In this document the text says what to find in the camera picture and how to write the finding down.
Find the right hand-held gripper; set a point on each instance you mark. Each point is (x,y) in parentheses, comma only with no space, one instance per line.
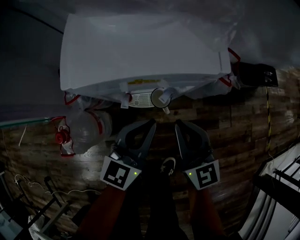
(206,175)

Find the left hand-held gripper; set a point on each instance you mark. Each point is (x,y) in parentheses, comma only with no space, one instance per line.
(117,174)

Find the white red-tipped water dispenser tap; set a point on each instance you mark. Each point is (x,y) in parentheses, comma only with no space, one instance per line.
(124,103)

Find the person's right forearm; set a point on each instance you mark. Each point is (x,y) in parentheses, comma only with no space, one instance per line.
(205,215)

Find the person's left forearm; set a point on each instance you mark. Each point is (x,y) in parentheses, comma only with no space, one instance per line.
(103,211)

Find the clear water jug red cap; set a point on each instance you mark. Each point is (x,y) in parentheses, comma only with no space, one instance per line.
(86,131)

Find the person's dark shoe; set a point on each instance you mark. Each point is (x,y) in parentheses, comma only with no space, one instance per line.
(168,165)

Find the white drip tray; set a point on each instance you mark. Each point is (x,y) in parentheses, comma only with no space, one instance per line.
(140,99)

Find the person's dark trouser legs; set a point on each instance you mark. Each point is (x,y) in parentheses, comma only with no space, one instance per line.
(161,206)

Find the black box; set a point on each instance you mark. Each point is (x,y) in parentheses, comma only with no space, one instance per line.
(253,75)

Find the thin wooden stick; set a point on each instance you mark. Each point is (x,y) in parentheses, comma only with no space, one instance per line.
(23,136)

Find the glass table edge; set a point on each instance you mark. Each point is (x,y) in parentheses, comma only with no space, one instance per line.
(23,122)

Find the black metal chair frame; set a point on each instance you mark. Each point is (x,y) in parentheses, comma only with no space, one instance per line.
(52,194)

